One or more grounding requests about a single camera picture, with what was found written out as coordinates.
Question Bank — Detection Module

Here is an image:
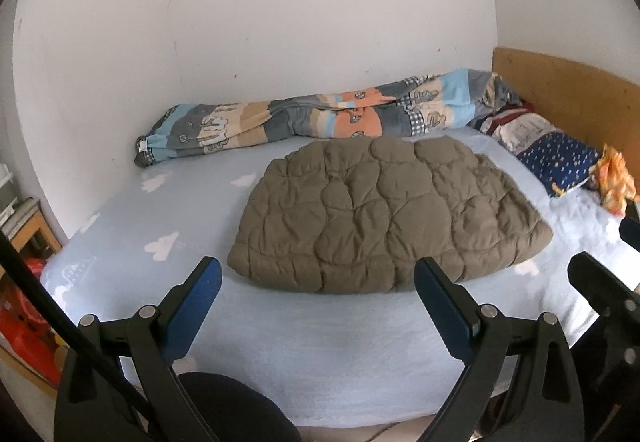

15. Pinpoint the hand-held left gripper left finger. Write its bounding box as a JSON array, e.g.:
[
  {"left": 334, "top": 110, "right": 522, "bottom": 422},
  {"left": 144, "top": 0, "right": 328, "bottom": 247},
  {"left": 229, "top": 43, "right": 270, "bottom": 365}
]
[{"left": 54, "top": 256, "right": 223, "bottom": 442}]

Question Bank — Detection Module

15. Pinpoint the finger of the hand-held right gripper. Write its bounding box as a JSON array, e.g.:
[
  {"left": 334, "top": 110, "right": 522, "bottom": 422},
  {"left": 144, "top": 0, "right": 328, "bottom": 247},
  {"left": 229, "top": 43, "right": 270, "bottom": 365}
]
[
  {"left": 568, "top": 251, "right": 640, "bottom": 323},
  {"left": 619, "top": 217, "right": 640, "bottom": 254}
]

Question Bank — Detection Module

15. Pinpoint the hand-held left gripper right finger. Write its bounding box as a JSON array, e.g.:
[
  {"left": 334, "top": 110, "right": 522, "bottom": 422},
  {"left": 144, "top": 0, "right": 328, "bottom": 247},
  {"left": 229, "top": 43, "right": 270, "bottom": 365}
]
[{"left": 414, "top": 257, "right": 585, "bottom": 442}]

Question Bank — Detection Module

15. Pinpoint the olive puffer jacket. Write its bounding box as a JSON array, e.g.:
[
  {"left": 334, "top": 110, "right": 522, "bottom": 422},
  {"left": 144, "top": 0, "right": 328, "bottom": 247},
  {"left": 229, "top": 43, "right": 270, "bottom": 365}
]
[{"left": 226, "top": 135, "right": 554, "bottom": 295}]

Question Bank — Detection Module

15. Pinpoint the orange plush toy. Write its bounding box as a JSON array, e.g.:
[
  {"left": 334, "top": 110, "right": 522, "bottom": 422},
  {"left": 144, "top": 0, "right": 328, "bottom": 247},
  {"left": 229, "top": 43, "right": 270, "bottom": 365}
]
[{"left": 587, "top": 145, "right": 640, "bottom": 215}]

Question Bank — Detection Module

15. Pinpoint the person's dark trouser knee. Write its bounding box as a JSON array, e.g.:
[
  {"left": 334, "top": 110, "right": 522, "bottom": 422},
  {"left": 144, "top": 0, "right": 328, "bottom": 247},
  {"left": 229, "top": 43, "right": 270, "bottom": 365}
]
[{"left": 177, "top": 372, "right": 303, "bottom": 442}]

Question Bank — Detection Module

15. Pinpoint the navy star print pillow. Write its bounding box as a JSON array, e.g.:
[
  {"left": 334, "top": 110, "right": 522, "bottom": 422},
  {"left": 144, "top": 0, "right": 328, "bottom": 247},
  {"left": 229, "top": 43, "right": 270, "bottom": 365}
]
[{"left": 480, "top": 105, "right": 606, "bottom": 198}]

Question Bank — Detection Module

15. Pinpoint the bed with light blue sheet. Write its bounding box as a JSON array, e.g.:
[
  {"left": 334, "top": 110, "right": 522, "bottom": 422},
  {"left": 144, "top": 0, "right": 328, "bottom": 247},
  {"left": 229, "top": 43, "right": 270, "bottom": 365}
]
[{"left": 40, "top": 127, "right": 640, "bottom": 428}]

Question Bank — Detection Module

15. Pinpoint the wooden headboard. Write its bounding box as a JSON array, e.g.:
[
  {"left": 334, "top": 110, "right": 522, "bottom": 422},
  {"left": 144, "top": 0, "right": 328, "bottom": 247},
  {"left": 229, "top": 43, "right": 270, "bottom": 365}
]
[{"left": 492, "top": 47, "right": 640, "bottom": 178}]

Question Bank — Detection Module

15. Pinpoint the red plastic bag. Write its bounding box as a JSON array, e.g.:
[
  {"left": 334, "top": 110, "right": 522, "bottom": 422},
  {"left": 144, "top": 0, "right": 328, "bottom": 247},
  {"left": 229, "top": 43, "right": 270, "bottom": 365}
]
[{"left": 0, "top": 258, "right": 68, "bottom": 388}]

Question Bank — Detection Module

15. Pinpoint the wooden shelf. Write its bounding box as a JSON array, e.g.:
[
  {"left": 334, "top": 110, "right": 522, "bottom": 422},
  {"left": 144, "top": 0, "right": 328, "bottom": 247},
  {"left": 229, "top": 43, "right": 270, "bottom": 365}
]
[{"left": 0, "top": 195, "right": 63, "bottom": 273}]

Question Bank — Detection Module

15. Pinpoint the patchwork printed blanket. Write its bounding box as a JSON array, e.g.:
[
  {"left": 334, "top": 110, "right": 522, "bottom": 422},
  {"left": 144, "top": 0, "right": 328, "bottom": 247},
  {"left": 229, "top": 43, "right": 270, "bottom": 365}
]
[{"left": 134, "top": 68, "right": 526, "bottom": 168}]

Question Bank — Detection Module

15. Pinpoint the black cable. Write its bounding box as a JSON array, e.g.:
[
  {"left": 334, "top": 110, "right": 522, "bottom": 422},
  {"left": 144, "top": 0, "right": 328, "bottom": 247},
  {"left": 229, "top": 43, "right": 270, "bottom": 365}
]
[{"left": 0, "top": 232, "right": 156, "bottom": 442}]

